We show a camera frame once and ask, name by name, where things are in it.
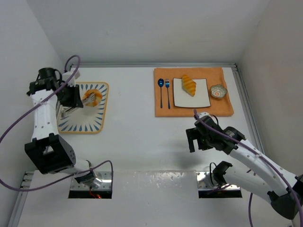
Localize metal serving tongs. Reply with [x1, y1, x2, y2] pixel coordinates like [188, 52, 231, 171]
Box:
[59, 93, 100, 118]

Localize curled striped croissant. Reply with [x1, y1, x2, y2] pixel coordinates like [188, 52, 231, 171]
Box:
[82, 89, 103, 107]

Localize long striped croissant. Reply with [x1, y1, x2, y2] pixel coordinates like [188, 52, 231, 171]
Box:
[181, 75, 196, 97]

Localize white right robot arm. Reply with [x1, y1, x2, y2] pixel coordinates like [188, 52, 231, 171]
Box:
[186, 115, 303, 220]

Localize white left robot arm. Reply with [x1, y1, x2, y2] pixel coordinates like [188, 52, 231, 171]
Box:
[25, 68, 97, 188]

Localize blue patterned serving tray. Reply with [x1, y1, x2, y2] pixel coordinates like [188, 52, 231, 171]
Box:
[57, 82, 109, 134]

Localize orange cloth placemat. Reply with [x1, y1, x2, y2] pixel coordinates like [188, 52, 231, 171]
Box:
[154, 68, 234, 117]

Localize white square plate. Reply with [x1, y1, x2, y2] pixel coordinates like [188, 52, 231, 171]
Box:
[173, 78, 211, 108]

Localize small flower-shaped sauce dish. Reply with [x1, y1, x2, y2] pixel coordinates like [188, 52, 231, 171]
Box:
[210, 84, 227, 99]

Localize blue metal fork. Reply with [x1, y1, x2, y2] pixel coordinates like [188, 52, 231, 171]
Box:
[165, 79, 170, 109]

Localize blue metal spoon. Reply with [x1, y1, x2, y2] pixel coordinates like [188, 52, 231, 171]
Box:
[158, 79, 164, 108]

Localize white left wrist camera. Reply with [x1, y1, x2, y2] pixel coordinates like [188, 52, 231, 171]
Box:
[62, 70, 81, 87]

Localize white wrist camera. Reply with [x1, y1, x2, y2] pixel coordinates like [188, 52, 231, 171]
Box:
[199, 112, 209, 118]
[62, 70, 81, 87]

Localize black right base cable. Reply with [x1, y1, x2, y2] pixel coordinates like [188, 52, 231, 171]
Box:
[209, 162, 221, 189]

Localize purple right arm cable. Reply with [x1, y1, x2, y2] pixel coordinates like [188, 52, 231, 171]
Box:
[193, 108, 303, 227]

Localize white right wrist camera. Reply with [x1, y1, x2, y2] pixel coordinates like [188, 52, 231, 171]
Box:
[199, 112, 209, 118]

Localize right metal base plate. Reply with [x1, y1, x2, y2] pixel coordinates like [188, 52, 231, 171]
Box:
[196, 171, 242, 199]

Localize metal base plate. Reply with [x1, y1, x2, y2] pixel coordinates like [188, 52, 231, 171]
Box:
[196, 171, 242, 199]
[68, 172, 112, 199]

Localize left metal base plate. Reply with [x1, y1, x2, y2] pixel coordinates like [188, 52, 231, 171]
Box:
[68, 172, 112, 199]

